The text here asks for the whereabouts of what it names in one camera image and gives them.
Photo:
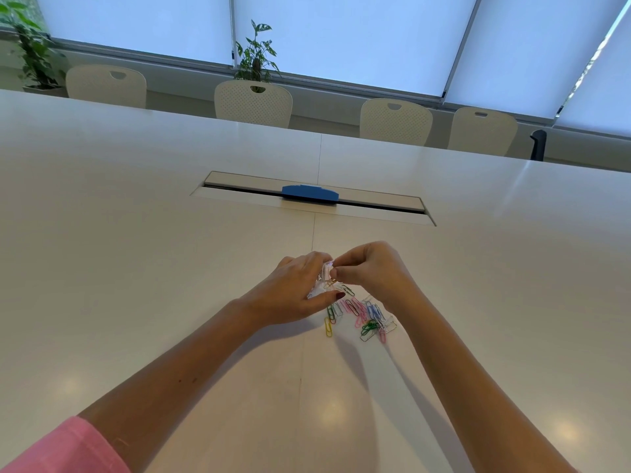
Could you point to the small clear plastic bag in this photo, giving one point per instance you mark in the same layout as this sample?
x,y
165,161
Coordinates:
x,y
323,283

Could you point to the pile of colourful paper clips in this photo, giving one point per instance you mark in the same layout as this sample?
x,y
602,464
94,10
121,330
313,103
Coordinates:
x,y
367,315

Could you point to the bushy green potted plant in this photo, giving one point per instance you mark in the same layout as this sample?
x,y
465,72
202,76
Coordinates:
x,y
34,54

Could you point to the person's right forearm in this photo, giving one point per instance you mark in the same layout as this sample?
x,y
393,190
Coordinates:
x,y
463,384

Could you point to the person's right hand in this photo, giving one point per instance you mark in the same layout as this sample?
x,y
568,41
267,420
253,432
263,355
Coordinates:
x,y
382,275

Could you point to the person's left hand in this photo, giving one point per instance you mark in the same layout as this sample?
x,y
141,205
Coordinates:
x,y
283,295

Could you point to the blue plastic block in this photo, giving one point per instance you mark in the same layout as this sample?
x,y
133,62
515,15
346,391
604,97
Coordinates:
x,y
309,192

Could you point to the person's right thumb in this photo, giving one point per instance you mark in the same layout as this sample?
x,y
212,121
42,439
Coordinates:
x,y
344,274

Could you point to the white perforated chair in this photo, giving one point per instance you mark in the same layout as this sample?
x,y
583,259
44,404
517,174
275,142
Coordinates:
x,y
106,86
396,122
482,130
252,105

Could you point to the pink sleeve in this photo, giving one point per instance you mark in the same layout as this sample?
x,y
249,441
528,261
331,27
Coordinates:
x,y
64,450

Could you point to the person's left thumb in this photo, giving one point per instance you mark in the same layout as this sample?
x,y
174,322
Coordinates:
x,y
331,301

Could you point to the person's left forearm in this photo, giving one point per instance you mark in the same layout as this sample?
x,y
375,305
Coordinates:
x,y
172,369

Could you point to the white roller blind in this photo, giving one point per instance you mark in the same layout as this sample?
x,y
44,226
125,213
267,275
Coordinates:
x,y
522,54
345,36
604,93
138,24

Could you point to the slender green potted plant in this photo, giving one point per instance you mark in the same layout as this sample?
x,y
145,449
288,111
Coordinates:
x,y
256,56

